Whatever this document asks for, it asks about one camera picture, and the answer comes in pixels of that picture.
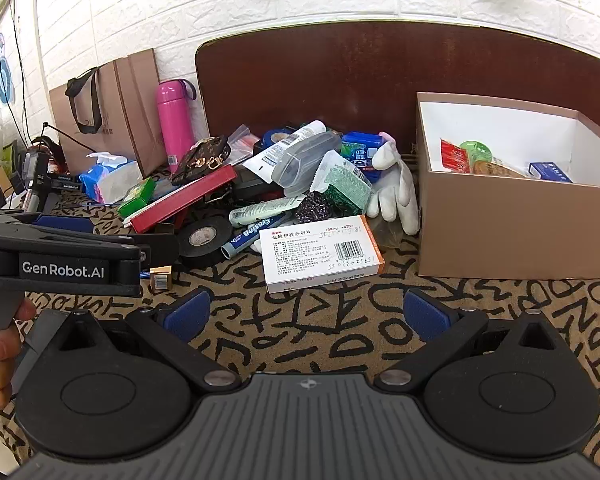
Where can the pink thermos bottle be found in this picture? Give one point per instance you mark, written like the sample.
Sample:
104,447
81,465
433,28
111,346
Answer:
175,120

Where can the brown paper bag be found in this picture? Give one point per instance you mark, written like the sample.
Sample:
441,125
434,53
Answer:
125,105

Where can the brown patterned wallet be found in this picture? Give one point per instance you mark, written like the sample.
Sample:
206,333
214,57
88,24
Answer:
200,160

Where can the white green tube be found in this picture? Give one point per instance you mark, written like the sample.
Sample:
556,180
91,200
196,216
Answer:
265,209

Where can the flat red box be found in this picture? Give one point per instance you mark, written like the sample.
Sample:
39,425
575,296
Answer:
185,197

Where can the white medicine box orange side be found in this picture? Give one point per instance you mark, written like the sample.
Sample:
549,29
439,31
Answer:
315,255

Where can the black device on stand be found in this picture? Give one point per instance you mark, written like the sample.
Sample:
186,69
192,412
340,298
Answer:
40,175

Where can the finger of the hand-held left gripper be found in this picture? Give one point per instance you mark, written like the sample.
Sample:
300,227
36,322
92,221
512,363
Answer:
62,223
162,250

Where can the black tape roll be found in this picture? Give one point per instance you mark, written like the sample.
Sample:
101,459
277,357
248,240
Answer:
205,240

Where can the green round container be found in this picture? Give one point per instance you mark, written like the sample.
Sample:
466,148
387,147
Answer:
476,151

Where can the beige speckled packet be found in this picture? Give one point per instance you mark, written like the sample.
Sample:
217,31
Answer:
500,169

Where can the patterned desktop cloth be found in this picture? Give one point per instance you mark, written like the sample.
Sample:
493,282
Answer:
330,320

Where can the green beads packet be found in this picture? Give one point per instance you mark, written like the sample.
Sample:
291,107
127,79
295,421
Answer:
342,185

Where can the small green box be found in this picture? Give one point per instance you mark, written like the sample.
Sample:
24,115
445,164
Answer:
137,196

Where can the small tan box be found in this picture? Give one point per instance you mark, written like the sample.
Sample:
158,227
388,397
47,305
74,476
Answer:
161,277

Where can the tissue pack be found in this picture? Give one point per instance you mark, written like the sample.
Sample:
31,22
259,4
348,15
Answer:
110,180

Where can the clear plastic bag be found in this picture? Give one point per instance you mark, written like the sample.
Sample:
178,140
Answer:
242,140

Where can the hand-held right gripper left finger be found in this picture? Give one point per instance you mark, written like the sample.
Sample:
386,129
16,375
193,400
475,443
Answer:
190,315

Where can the white barcode tube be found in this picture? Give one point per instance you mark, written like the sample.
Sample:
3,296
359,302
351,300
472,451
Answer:
275,152

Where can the brown wooden headboard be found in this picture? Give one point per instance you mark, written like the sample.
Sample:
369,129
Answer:
330,75

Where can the person's left hand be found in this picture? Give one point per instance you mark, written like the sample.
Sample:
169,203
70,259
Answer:
0,347

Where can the dark beads bag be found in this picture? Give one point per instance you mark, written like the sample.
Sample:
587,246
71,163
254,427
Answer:
315,207

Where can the brown cardboard box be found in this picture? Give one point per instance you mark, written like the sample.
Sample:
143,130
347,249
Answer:
505,230

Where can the blue green packet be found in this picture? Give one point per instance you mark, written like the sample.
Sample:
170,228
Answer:
362,147

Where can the clear plastic case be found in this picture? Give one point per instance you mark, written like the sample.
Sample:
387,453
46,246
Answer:
305,162

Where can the red snack packet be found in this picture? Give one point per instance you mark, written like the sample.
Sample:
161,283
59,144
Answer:
454,156

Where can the blue tape roll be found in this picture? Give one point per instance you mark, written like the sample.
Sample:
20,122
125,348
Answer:
275,139

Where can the white gloves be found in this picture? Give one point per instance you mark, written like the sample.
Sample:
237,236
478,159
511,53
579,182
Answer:
397,185

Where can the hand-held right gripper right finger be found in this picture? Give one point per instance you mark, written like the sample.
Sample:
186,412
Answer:
425,315

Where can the blue medicine box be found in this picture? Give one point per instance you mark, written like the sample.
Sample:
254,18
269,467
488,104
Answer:
550,171

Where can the blue marker pen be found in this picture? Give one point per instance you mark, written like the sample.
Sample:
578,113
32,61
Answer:
250,237

